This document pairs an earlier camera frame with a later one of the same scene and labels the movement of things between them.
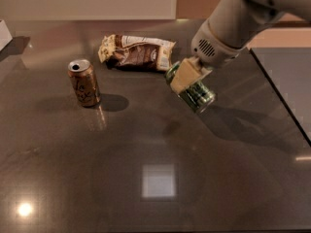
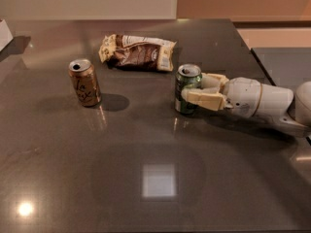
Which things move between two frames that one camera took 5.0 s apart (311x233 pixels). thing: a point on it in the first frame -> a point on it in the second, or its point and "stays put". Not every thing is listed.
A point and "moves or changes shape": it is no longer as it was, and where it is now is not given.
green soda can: x=199 y=96 moves or changes shape
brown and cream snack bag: x=136 y=52 stays put
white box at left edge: x=5 y=35 stays put
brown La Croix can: x=85 y=83 stays put
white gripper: x=212 y=50 -> x=243 y=96
